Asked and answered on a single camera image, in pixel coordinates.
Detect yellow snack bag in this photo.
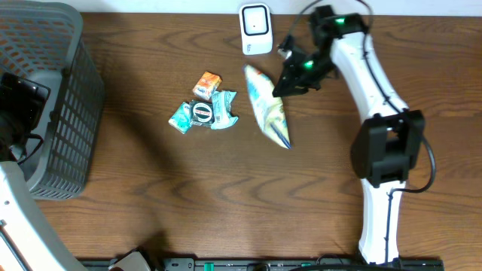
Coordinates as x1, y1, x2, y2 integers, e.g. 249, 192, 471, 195
243, 65, 291, 149

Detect teal snack packet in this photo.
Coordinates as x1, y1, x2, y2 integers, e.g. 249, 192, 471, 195
211, 90, 239, 130

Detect orange small box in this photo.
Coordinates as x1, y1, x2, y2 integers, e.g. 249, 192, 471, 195
192, 72, 222, 101

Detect black round-logo packet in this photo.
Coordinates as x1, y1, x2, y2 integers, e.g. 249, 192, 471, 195
189, 100, 215, 127

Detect teal small box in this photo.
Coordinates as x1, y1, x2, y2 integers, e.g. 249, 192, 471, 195
169, 102, 192, 134

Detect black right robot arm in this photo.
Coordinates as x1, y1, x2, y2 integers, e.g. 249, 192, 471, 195
273, 2, 429, 266

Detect white barcode scanner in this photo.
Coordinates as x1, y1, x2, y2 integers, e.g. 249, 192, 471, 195
239, 3, 273, 56

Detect grey plastic mesh basket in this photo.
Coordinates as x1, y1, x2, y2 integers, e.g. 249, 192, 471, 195
1, 1, 105, 200

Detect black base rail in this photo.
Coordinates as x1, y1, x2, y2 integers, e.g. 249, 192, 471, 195
79, 248, 445, 271

